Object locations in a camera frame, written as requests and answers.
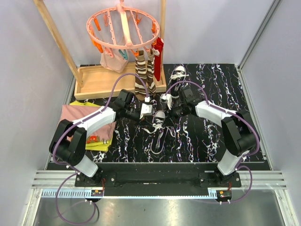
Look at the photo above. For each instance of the left brown striped sock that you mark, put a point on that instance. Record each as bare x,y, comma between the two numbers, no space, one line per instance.
140,70

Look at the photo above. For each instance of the brown striped sock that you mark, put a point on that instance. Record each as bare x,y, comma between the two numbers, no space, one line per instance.
150,72
140,70

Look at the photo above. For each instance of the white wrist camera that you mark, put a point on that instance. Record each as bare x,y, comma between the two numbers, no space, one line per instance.
166,99
146,108

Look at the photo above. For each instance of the black white sneaker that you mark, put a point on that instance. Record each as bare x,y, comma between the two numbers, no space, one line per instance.
158,141
178,74

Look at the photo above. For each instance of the pink round clip hanger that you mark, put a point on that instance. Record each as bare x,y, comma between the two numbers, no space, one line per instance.
94,29

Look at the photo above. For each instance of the pink folded t-shirt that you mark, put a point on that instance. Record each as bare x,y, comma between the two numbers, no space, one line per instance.
75,111

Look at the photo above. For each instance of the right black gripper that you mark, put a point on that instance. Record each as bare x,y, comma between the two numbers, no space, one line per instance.
172,110

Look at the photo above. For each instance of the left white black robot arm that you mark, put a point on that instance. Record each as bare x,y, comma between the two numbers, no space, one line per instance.
69,141

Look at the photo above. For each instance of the red hanging cloth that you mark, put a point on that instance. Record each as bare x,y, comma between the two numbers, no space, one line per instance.
158,47

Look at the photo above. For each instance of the yellow-green folded garment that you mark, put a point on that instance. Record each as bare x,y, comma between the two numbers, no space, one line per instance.
93,142

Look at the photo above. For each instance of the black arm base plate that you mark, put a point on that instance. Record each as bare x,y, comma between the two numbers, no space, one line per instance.
158,179

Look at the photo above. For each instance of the wooden drying rack stand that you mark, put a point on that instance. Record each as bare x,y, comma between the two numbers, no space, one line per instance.
93,82

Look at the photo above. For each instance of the white shoelace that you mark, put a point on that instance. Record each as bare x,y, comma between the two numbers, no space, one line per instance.
160,125

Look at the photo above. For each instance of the pink hanging garment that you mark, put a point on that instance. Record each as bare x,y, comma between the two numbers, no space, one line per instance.
116,63

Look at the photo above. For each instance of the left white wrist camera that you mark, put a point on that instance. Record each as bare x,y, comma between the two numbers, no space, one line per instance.
146,108

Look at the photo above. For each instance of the black marble pattern mat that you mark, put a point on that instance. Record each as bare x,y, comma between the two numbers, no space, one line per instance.
197,140

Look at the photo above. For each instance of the grey slotted cable duct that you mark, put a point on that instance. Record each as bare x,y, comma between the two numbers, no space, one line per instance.
72,193

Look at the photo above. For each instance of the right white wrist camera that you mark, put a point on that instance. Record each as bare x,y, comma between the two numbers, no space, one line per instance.
166,99

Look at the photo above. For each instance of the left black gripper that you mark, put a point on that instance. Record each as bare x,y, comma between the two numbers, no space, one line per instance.
138,117

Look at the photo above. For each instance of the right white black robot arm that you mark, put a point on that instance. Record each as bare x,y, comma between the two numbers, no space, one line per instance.
239,134

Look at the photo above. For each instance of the right brown striped sock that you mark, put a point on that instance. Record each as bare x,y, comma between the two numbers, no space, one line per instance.
150,72

